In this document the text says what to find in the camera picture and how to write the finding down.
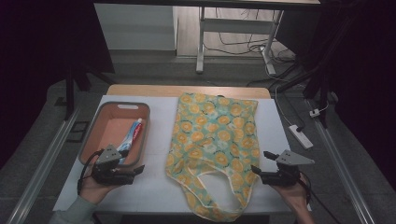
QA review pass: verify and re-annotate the black metal stand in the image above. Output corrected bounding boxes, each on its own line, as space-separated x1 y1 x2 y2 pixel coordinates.
64 62 116 121
276 62 332 129

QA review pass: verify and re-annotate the aluminium floor rail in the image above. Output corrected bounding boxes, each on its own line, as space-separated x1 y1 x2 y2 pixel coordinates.
6 106 81 224
306 99 376 224

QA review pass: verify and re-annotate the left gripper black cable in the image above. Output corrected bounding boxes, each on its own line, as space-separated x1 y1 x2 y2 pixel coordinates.
77 148 106 195

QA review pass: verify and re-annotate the white desk frame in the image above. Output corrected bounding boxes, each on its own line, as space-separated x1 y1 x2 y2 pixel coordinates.
195 6 285 76

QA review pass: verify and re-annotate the white table mat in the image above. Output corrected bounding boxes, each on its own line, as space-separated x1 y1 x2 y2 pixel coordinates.
52 94 312 215

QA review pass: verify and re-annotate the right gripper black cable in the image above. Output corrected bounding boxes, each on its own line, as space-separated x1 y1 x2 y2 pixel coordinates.
298 172 344 224

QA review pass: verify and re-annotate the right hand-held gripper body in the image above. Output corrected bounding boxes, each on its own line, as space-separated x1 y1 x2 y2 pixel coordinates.
261 149 316 188

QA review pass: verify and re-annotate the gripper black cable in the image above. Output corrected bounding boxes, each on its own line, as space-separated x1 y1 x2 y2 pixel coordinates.
77 148 106 195
298 172 344 224

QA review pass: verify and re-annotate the white power strip cable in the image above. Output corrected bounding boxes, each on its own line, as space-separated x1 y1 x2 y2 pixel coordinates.
274 83 295 127

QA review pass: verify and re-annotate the person's right hand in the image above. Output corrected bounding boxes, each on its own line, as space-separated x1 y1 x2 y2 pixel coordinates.
271 173 311 213

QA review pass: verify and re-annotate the pink basket with grey rim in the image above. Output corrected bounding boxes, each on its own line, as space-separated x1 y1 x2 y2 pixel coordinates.
78 101 151 169

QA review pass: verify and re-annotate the yellow floral fabric bag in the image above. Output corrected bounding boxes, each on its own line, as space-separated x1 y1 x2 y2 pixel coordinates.
164 91 262 222

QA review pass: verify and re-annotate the tangle of floor cables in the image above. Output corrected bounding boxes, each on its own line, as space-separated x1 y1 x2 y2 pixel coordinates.
204 7 297 63

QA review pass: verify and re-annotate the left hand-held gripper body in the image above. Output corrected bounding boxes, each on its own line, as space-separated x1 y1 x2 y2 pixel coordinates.
92 144 136 187

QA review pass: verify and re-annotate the white power strip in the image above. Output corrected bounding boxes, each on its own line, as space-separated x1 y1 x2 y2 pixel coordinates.
288 124 314 150

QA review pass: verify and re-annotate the person's left hand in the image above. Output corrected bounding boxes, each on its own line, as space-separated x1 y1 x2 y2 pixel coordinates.
78 175 121 205

